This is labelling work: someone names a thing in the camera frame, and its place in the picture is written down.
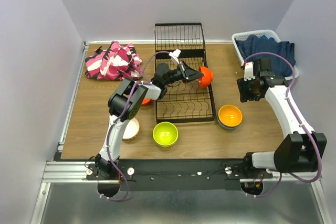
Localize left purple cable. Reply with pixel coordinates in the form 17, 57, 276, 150
99, 50, 171, 202

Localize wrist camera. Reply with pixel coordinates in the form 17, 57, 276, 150
169, 49, 181, 66
242, 62, 255, 81

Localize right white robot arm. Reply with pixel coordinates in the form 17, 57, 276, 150
237, 58, 327, 182

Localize purple cable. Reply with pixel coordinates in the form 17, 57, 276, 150
99, 50, 171, 202
243, 52, 322, 198

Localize blue bowl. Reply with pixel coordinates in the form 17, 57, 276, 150
217, 118, 239, 130

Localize white pink bowl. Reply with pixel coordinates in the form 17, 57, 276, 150
122, 118, 140, 140

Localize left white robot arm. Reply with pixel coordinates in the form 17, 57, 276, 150
94, 61, 204, 179

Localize lime green bowl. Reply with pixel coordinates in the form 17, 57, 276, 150
152, 122, 179, 147

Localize orange bowl top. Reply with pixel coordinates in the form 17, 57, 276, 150
198, 66, 214, 89

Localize white plastic basket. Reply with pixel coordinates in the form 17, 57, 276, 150
232, 29, 299, 80

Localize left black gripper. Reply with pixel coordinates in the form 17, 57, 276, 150
164, 61, 204, 86

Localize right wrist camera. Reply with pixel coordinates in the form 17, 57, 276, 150
242, 62, 255, 81

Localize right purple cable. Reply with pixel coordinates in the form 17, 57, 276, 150
243, 52, 322, 198

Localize black wire dish rack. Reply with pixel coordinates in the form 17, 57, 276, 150
152, 23, 216, 123

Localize pink camouflage cloth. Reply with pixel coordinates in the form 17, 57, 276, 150
85, 41, 143, 81

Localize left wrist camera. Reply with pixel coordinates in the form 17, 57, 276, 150
169, 49, 181, 66

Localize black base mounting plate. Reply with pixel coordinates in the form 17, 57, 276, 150
85, 158, 272, 191

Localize orange bowl bottom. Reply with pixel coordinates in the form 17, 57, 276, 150
141, 99, 151, 105

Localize yellow orange bowl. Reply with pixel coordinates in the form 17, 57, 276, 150
217, 104, 243, 128

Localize dark blue jeans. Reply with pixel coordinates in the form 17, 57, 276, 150
235, 35, 296, 77

